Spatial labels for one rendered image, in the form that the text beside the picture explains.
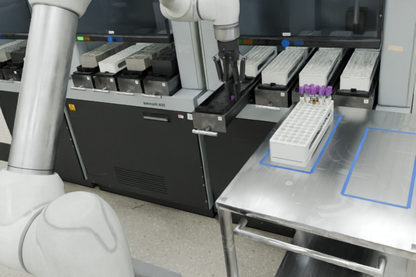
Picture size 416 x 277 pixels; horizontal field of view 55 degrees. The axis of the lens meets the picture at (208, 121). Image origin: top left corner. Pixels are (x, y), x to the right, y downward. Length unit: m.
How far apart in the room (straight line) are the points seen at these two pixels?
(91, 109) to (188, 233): 0.82
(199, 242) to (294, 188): 1.14
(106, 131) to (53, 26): 1.29
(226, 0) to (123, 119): 0.95
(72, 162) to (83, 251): 1.78
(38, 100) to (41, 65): 0.08
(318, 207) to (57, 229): 0.55
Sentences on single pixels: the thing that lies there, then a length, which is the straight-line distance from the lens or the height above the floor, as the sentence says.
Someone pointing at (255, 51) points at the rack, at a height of 0.86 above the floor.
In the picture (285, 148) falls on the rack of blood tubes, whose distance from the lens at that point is 1.07.
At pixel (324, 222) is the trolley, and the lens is 0.91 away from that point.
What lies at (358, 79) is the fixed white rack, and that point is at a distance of 1.52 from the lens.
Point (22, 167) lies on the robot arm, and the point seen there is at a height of 1.00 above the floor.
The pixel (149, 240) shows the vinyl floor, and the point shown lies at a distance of 2.16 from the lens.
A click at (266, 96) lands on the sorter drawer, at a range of 1.60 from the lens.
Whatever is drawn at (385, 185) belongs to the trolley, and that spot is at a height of 0.82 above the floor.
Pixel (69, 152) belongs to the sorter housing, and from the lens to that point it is 2.51.
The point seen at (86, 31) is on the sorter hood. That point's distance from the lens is 2.11.
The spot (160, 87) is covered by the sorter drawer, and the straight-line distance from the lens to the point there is 1.83.
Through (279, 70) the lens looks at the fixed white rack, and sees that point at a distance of 1.61.
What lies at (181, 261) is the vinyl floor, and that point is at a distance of 2.01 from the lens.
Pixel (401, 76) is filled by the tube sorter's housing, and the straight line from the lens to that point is 1.56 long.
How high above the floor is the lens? 1.42
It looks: 27 degrees down
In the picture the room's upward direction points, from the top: 8 degrees counter-clockwise
